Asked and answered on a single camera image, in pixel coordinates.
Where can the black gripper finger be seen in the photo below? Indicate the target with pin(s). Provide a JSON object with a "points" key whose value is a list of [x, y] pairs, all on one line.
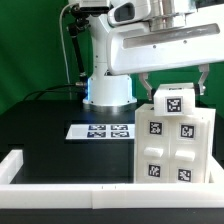
{"points": [[199, 86], [146, 85]]}

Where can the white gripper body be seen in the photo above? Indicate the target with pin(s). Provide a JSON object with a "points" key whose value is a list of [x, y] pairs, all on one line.
{"points": [[135, 49]]}

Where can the white cabinet top box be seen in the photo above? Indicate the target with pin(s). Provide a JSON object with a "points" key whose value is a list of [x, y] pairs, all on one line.
{"points": [[174, 99]]}

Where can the white cabinet body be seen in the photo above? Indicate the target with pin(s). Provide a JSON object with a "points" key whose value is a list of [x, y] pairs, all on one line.
{"points": [[148, 110]]}

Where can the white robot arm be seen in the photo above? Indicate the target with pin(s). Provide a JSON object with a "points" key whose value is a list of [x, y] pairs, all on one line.
{"points": [[110, 93]]}

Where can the white base tag plate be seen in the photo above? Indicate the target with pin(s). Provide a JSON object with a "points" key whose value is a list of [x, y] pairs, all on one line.
{"points": [[101, 131]]}

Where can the white U-shaped obstacle fence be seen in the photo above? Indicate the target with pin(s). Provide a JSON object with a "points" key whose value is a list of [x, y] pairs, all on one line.
{"points": [[107, 196]]}

